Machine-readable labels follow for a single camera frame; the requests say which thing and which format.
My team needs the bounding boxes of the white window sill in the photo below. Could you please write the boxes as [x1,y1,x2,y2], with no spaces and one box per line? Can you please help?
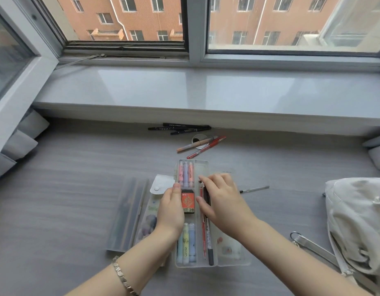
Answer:
[32,65,380,136]

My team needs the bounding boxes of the cartoon sheep pencil pouch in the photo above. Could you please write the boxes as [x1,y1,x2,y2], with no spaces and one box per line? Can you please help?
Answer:
[133,174,176,267]

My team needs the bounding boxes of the clear sticker pencil box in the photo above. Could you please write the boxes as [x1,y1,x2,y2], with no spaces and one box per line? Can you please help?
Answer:
[174,159,252,268]

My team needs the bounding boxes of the yellow highlighter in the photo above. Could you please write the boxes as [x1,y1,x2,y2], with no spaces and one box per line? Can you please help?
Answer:
[182,222,189,265]

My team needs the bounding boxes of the open white window sash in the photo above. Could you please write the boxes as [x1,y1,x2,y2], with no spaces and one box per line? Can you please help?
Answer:
[0,0,60,164]

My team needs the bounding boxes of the white quilted backpack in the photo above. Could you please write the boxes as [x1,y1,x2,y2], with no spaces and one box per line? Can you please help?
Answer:
[290,178,380,296]

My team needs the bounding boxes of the small round tape roll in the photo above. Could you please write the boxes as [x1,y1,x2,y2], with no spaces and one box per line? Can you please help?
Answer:
[191,133,210,149]

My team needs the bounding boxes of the blue highlighter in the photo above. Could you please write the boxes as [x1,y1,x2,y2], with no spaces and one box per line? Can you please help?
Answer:
[189,222,196,263]

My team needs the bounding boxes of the slim red pen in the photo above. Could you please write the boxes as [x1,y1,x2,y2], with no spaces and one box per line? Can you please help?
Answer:
[199,186,208,259]

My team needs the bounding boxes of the thin grey refill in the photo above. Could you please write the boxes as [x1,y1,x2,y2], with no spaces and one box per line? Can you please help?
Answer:
[239,185,270,194]

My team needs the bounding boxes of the white window frame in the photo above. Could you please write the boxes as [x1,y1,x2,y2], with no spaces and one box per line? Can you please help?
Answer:
[26,0,380,73]

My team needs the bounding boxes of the person's left hand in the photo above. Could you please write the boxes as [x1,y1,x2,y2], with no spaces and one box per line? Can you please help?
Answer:
[154,183,185,244]

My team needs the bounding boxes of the peach pen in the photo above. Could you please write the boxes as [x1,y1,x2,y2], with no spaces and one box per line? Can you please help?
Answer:
[176,136,216,153]

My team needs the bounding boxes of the person's right hand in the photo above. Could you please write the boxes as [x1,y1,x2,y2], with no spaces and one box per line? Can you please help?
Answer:
[195,173,260,243]

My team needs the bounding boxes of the frosted plastic box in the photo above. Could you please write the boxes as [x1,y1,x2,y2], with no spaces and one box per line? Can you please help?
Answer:
[106,177,150,253]

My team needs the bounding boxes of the white sticker card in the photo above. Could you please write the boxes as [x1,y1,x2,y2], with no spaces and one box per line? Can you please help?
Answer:
[220,236,241,259]

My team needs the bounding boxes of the silver link bracelet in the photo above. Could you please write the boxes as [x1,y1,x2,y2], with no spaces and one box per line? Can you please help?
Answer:
[112,255,141,296]

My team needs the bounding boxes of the person's right forearm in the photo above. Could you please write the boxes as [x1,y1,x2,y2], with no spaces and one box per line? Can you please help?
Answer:
[238,220,375,296]

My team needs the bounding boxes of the grey wooden desk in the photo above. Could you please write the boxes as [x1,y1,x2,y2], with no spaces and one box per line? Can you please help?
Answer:
[0,117,380,296]

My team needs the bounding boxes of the black white barrel pen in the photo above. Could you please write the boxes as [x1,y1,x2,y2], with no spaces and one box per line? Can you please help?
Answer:
[203,189,215,266]

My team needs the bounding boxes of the long black printed pen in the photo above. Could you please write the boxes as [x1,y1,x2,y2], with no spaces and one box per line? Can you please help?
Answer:
[162,123,211,129]

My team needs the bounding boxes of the person's left forearm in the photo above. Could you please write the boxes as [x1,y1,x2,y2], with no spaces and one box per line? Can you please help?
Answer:
[65,226,178,296]

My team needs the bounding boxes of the pale blue curtain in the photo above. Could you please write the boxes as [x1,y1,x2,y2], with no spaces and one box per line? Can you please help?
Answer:
[362,134,380,171]

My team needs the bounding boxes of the small orange box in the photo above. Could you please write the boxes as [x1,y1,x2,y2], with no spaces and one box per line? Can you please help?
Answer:
[181,189,196,214]

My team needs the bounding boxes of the brick apartment building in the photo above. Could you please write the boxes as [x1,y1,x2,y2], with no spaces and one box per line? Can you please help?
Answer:
[56,0,341,46]

